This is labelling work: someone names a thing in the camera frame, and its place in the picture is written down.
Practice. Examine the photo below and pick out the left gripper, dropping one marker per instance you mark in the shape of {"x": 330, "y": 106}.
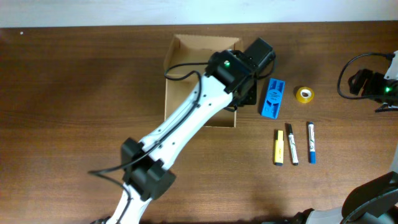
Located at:
{"x": 252, "y": 98}

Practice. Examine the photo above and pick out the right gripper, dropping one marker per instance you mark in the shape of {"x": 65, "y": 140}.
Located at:
{"x": 374, "y": 79}

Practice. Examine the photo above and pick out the blue plastic case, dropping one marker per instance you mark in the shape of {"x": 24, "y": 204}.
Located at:
{"x": 273, "y": 99}

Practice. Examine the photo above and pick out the yellow highlighter marker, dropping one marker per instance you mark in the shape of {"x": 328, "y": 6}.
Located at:
{"x": 279, "y": 148}

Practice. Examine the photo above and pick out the yellow tape roll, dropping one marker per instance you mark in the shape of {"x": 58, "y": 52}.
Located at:
{"x": 305, "y": 94}

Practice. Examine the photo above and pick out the brown cardboard box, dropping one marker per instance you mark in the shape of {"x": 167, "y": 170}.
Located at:
{"x": 191, "y": 49}

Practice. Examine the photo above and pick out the black white marker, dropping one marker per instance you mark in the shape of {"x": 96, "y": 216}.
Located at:
{"x": 292, "y": 145}

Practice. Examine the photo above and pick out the blue white marker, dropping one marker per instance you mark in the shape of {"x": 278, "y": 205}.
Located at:
{"x": 311, "y": 141}

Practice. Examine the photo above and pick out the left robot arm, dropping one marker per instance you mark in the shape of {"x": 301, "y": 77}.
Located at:
{"x": 144, "y": 174}

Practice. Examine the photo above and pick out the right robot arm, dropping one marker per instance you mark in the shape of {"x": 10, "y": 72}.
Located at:
{"x": 372, "y": 202}

